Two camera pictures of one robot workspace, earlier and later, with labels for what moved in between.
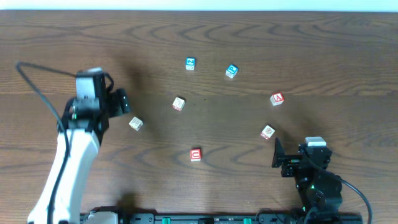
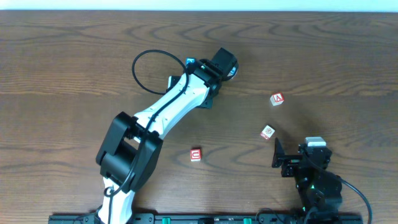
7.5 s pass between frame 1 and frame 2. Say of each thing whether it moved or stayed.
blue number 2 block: stayed
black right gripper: stayed
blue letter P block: stayed
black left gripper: moved
